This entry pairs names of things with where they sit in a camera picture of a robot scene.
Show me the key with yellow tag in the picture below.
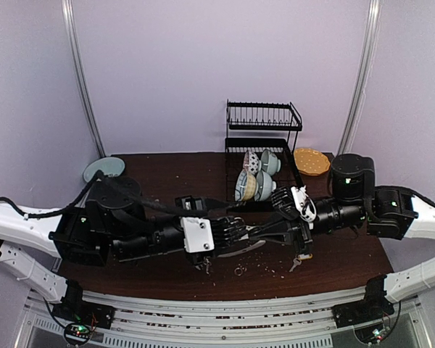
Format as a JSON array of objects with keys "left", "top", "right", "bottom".
[{"left": 289, "top": 254, "right": 312, "bottom": 273}]

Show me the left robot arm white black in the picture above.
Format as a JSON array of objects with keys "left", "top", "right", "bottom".
[{"left": 0, "top": 175, "right": 249, "bottom": 328}]

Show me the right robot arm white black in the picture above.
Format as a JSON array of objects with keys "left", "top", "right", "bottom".
[{"left": 249, "top": 154, "right": 435, "bottom": 322}]

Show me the pale green bowl front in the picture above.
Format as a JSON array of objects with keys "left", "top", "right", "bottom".
[{"left": 254, "top": 170, "right": 277, "bottom": 202}]

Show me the pale green bowl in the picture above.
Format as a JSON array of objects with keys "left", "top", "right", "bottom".
[
  {"left": 254, "top": 170, "right": 277, "bottom": 202},
  {"left": 260, "top": 149, "right": 281, "bottom": 175}
]

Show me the pale green bowl rear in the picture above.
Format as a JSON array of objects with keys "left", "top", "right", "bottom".
[{"left": 260, "top": 149, "right": 281, "bottom": 175}]

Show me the beige blue patterned bowl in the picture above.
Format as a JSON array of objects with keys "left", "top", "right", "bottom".
[{"left": 234, "top": 169, "right": 258, "bottom": 202}]

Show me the yellow dotted plate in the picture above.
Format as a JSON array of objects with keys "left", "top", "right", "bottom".
[{"left": 294, "top": 148, "right": 331, "bottom": 176}]

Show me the white blue patterned bowl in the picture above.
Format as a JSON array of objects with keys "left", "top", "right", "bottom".
[{"left": 242, "top": 150, "right": 261, "bottom": 175}]

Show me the light blue floral plate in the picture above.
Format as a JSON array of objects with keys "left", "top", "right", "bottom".
[{"left": 83, "top": 157, "right": 125, "bottom": 183}]

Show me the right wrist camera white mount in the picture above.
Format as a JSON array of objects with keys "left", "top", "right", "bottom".
[{"left": 291, "top": 186, "right": 317, "bottom": 223}]

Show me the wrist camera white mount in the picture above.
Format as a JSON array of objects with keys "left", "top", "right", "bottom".
[
  {"left": 291, "top": 186, "right": 317, "bottom": 223},
  {"left": 181, "top": 217, "right": 215, "bottom": 253}
]

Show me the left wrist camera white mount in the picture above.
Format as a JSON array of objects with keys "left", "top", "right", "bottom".
[{"left": 181, "top": 217, "right": 215, "bottom": 253}]

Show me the black wire dish rack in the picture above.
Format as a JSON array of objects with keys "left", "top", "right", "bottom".
[{"left": 225, "top": 101, "right": 303, "bottom": 213}]

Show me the right aluminium frame post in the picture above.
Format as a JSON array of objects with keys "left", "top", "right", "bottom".
[{"left": 336, "top": 0, "right": 382, "bottom": 155}]

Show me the aluminium frame post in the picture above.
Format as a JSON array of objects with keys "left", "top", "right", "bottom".
[
  {"left": 336, "top": 0, "right": 382, "bottom": 155},
  {"left": 61, "top": 0, "right": 106, "bottom": 158}
]

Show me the black braided cable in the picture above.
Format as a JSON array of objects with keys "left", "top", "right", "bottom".
[{"left": 0, "top": 169, "right": 189, "bottom": 220}]

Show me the aluminium front rail base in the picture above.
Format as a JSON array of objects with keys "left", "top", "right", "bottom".
[{"left": 10, "top": 287, "right": 435, "bottom": 347}]

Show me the left aluminium frame post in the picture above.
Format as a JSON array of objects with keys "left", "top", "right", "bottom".
[{"left": 61, "top": 0, "right": 106, "bottom": 158}]

